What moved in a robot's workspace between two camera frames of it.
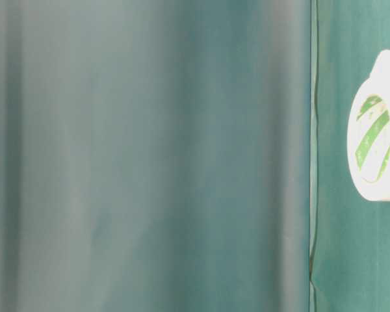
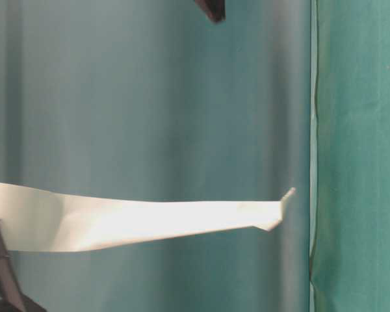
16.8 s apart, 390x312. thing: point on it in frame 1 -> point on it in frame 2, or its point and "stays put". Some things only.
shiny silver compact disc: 375,132 -> 32,220
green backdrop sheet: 149,155 stays put
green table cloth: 356,257 stays put
